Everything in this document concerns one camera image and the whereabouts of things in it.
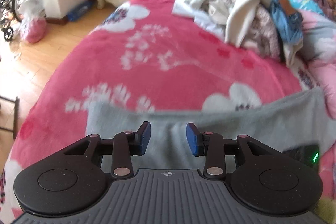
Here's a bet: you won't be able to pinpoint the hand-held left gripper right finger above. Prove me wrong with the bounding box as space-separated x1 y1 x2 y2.
186 122 284 180

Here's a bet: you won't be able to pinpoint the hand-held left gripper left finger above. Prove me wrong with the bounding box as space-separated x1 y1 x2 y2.
64 121 152 179

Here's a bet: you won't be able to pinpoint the grey sweatpants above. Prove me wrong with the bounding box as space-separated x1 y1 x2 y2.
85 86 332 169

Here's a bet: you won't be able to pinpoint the pink floral blanket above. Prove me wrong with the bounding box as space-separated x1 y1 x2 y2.
0 0 336 224

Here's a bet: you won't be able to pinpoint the ivory garment with black trim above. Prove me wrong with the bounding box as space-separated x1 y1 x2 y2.
282 40 305 68

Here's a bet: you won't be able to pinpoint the pale pink floral quilt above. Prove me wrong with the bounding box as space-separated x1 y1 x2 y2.
297 7 336 119

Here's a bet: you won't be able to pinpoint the light blue garment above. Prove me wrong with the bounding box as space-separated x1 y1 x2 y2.
273 4 305 46

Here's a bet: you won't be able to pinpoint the white garment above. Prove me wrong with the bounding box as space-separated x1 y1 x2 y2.
172 0 231 39

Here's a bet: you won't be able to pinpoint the blue water bottle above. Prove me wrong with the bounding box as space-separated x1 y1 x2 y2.
67 0 95 21

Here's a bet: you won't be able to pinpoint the teal patterned pillow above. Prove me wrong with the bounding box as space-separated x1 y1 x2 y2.
285 0 326 14

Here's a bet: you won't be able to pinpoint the plastic bag with pink contents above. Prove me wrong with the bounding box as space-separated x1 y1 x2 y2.
20 1 48 43

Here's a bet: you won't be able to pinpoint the blue jeans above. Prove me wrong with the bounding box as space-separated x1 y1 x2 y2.
270 0 302 28

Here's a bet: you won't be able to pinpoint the black wheelchair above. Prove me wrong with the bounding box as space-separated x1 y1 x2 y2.
0 0 41 42

